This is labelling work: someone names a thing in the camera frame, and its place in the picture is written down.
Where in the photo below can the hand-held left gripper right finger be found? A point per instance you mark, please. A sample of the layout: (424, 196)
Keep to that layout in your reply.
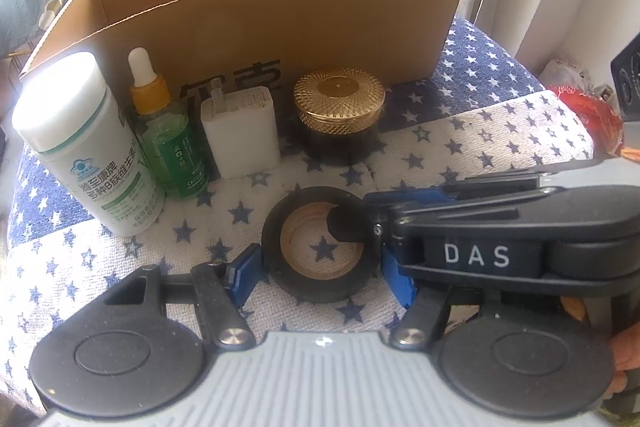
(400, 279)

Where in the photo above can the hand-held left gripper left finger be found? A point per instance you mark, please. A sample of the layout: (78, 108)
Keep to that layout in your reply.
(245, 268)

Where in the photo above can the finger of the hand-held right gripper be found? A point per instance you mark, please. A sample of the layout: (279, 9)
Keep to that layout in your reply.
(415, 198)
(350, 222)

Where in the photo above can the black tape roll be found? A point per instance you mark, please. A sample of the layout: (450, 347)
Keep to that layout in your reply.
(320, 289)

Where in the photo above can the black jar with gold lid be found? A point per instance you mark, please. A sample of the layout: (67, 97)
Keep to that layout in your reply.
(340, 99)

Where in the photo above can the white charger plug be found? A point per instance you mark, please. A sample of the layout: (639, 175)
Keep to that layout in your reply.
(240, 137)

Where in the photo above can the green dropper bottle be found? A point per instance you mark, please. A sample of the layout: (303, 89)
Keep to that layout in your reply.
(172, 147)

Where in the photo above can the brown cardboard box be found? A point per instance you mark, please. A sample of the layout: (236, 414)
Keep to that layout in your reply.
(325, 17)

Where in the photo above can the white supplement bottle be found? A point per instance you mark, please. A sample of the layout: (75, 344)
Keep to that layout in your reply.
(75, 117)

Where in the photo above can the person's right hand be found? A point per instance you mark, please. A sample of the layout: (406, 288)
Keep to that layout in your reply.
(627, 357)

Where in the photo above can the star-printed blanket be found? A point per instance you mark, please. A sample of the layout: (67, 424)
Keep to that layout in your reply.
(450, 132)

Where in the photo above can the red plastic bag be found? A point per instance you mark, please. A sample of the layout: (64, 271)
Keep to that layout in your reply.
(595, 117)

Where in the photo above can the pale plastic bag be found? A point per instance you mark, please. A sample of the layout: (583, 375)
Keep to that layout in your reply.
(565, 74)

